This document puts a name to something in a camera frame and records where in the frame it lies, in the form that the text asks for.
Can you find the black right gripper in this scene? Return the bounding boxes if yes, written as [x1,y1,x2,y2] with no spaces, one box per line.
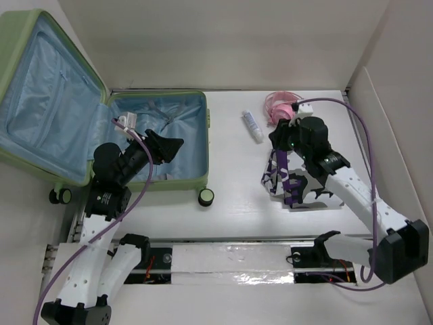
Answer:
[269,117,311,160]

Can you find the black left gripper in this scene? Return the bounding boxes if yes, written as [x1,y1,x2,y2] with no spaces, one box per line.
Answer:
[118,129,182,186]

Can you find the pink headphones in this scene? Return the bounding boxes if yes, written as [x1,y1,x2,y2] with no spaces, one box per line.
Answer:
[264,91,302,126]

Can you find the purple camouflage clothing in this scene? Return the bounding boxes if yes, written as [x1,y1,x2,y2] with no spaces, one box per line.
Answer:
[260,150,344,211]

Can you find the white spray bottle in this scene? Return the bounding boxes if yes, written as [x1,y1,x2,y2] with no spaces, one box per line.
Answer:
[242,110,264,143]

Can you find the green hard-shell suitcase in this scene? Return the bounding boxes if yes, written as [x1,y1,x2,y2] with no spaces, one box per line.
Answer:
[1,9,210,204]

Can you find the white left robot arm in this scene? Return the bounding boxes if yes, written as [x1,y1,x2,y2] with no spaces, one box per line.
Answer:
[40,128,184,324]

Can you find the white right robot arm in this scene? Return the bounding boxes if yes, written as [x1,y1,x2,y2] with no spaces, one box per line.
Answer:
[269,116,430,284]

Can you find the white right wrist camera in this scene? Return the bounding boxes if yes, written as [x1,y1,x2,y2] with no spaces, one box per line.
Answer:
[292,101,313,120]

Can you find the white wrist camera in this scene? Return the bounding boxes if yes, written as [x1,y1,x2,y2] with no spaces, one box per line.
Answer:
[115,112,137,130]
[292,101,313,120]

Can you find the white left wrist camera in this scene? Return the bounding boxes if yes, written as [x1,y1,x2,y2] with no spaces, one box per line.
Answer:
[115,112,137,130]

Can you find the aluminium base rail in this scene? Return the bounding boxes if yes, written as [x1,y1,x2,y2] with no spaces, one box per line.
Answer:
[125,242,357,285]

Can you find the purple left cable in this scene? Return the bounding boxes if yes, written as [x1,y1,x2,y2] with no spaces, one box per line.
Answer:
[32,118,153,325]

